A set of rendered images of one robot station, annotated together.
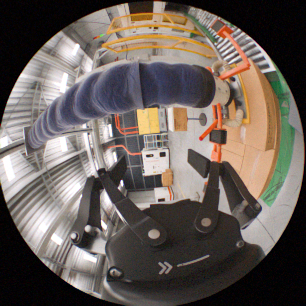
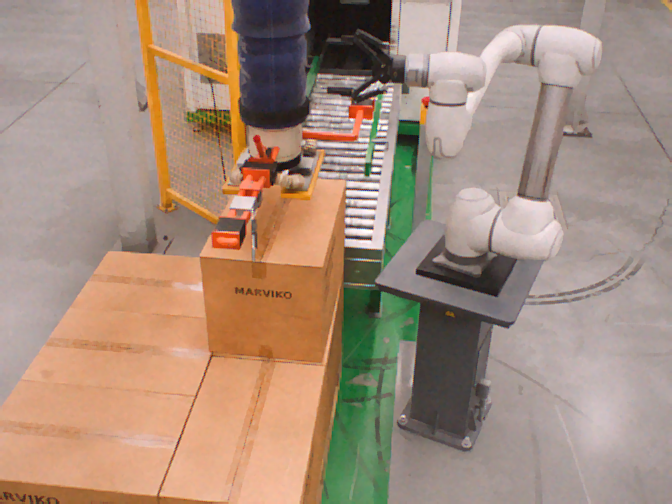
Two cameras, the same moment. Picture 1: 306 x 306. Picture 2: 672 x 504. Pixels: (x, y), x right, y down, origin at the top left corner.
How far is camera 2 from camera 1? 212 cm
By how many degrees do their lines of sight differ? 99
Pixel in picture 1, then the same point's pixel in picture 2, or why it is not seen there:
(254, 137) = (294, 253)
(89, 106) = not seen: outside the picture
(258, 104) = (317, 221)
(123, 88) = (298, 13)
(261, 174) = (287, 420)
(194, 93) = (293, 96)
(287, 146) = (360, 468)
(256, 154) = (254, 382)
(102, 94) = not seen: outside the picture
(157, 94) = (286, 52)
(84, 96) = not seen: outside the picture
